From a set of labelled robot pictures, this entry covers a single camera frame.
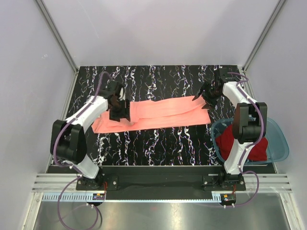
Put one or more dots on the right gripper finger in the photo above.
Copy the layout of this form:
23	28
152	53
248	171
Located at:
198	95
211	104

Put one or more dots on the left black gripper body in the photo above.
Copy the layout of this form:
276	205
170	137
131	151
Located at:
120	110

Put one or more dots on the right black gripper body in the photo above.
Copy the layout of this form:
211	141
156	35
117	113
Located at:
210	96

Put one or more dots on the pink t shirt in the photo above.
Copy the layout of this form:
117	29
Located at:
173	112

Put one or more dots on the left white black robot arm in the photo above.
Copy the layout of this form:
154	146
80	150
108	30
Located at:
68	142

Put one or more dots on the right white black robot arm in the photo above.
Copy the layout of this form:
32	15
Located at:
248	127

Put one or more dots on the red t shirt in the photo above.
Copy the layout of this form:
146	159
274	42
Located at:
225	142

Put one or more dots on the black marble pattern mat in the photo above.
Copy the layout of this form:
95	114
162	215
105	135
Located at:
184	145

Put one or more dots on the left small controller board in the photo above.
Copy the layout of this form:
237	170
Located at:
99	196

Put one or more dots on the small controller board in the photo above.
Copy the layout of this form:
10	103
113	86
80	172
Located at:
229	198
99	196

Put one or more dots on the blue plastic basket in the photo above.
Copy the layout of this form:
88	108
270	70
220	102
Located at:
277	149

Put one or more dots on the right small controller board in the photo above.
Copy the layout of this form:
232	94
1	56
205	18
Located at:
229	198

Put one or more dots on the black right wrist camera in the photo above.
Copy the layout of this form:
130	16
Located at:
221	75

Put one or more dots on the white slotted cable duct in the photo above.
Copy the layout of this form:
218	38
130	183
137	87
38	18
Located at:
206	197

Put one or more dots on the aluminium rail profile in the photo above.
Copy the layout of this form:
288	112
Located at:
268	183

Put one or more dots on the right aluminium frame post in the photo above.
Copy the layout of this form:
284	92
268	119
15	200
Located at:
265	31

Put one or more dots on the aluminium frame post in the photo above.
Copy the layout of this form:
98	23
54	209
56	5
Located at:
55	32
265	31

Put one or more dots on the left aluminium frame post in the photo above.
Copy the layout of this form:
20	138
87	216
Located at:
55	32

